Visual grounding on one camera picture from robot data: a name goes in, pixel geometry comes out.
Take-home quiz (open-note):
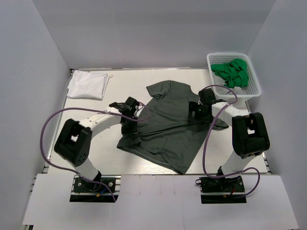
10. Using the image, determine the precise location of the dark grey t-shirt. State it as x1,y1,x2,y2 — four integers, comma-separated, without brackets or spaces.
116,80,230,175

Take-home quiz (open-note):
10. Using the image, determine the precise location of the white folded t-shirt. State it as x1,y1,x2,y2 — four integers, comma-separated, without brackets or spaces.
67,70,112,100

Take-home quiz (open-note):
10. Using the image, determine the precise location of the grey t-shirt in basket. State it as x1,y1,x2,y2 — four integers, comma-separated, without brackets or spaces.
213,76,247,96

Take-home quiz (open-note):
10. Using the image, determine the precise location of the green t-shirt in basket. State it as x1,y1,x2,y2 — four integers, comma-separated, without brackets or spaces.
211,58,249,89

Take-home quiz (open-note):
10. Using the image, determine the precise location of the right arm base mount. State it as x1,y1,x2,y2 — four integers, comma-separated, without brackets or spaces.
195,176,247,204

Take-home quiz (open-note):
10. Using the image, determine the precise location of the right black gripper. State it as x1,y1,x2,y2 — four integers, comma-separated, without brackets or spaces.
189,102,214,124

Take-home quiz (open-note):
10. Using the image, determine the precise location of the white plastic basket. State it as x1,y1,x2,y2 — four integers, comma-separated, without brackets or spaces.
207,53,261,102

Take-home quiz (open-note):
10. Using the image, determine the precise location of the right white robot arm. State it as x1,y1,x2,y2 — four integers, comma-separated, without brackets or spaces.
188,85,270,191

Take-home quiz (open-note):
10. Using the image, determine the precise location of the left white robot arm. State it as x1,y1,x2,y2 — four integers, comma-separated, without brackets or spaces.
54,97,140,191

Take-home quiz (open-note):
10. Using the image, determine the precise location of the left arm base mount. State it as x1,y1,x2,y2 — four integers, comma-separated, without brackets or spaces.
70,175,121,203

